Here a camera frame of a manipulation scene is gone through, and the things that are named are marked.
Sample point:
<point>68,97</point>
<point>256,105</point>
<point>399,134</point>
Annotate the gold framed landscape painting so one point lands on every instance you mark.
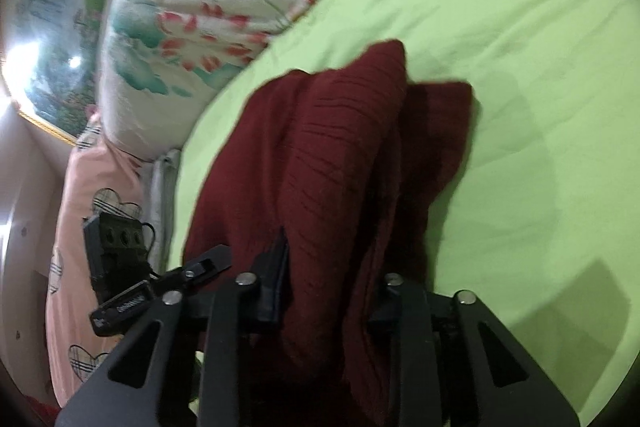
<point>49,51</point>

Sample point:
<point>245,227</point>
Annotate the light green bed sheet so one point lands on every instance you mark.
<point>543,220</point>

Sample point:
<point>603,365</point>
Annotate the floral white quilt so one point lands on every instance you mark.
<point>163,61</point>

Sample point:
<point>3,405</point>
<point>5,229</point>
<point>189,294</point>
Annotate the dark red knit sweater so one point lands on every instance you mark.
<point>342,166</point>

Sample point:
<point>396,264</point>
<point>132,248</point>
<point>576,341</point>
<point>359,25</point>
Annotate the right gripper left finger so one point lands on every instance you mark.
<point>246,309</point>

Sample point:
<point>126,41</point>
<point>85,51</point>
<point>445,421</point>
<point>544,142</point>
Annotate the pink heart pattern pillow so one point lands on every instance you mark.
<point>102,189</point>

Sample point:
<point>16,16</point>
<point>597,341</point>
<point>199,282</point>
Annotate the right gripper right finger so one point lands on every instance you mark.
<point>418,389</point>

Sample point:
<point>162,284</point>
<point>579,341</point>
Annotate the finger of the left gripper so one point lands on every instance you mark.
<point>201,271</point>

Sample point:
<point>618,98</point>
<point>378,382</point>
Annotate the grey folded towel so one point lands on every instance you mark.
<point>159,179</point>

